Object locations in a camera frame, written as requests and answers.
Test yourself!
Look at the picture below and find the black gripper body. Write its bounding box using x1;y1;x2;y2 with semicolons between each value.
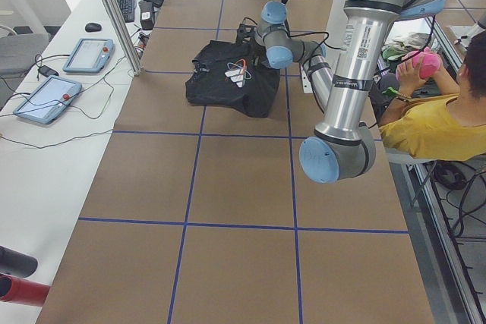
235;23;262;56

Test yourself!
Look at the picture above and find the black printed t-shirt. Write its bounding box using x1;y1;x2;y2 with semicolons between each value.
185;40;280;118

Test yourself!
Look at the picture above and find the black keyboard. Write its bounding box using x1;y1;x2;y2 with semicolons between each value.
116;0;135;23

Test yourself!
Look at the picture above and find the black computer mouse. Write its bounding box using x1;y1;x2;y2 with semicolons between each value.
84;22;103;33

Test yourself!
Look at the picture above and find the far blue teach pendant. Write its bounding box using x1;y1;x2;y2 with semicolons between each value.
63;38;114;74

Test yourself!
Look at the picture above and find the blue teach pendant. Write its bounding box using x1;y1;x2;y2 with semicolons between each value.
63;38;114;74
13;75;83;124

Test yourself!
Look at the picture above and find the pink plush toy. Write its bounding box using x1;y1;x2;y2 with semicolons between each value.
402;47;441;80

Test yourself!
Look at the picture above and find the person in yellow shirt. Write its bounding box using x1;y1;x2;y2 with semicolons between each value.
378;32;485;161

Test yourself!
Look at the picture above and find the near blue teach pendant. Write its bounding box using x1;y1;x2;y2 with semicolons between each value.
13;75;83;124

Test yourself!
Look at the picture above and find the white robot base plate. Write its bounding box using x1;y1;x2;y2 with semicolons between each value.
299;64;314;94

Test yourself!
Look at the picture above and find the aluminium frame post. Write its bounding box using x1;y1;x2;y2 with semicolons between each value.
102;0;142;76

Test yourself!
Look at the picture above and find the black pendant cable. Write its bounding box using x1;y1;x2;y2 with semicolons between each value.
0;73;130;149
0;53;71;112

